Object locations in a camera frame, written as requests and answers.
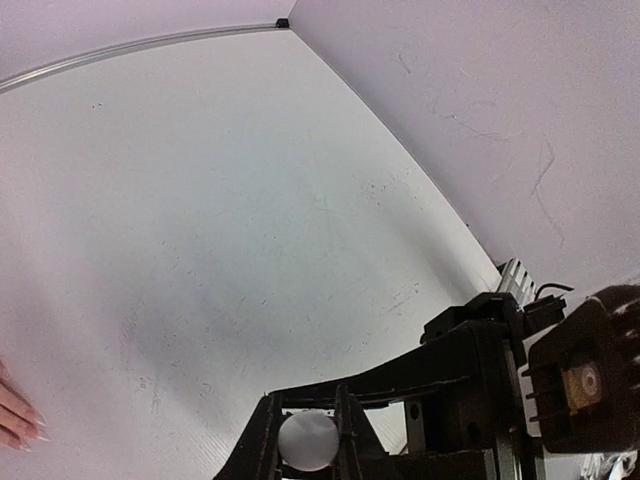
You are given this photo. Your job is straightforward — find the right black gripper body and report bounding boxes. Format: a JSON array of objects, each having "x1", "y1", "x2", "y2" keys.
[{"x1": 389, "y1": 293, "x2": 530, "y2": 479}]

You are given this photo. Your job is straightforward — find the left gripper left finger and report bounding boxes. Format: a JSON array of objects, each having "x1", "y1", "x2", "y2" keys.
[{"x1": 214, "y1": 394, "x2": 282, "y2": 480}]

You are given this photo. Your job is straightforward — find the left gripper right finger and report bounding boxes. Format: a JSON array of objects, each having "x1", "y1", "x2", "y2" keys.
[{"x1": 334, "y1": 383, "x2": 400, "y2": 480}]

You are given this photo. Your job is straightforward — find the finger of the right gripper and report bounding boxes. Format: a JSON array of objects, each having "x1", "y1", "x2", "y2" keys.
[{"x1": 273, "y1": 339, "x2": 479, "y2": 409}]

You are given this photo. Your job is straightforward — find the white nail polish cap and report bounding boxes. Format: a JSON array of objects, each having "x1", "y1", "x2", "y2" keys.
[{"x1": 278, "y1": 411, "x2": 340, "y2": 472}]

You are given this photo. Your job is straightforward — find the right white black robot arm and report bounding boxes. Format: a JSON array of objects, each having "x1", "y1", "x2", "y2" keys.
[{"x1": 223, "y1": 285, "x2": 639, "y2": 479}]

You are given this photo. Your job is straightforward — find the mannequin hand with long nails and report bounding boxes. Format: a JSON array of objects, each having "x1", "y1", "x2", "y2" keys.
[{"x1": 0, "y1": 359, "x2": 50, "y2": 452}]

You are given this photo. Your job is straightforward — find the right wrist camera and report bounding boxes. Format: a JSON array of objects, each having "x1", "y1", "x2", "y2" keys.
[{"x1": 523, "y1": 298, "x2": 639, "y2": 454}]

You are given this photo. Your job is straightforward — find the aluminium back rail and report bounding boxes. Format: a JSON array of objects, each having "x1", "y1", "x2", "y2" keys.
[{"x1": 1, "y1": 18, "x2": 291, "y2": 94}]

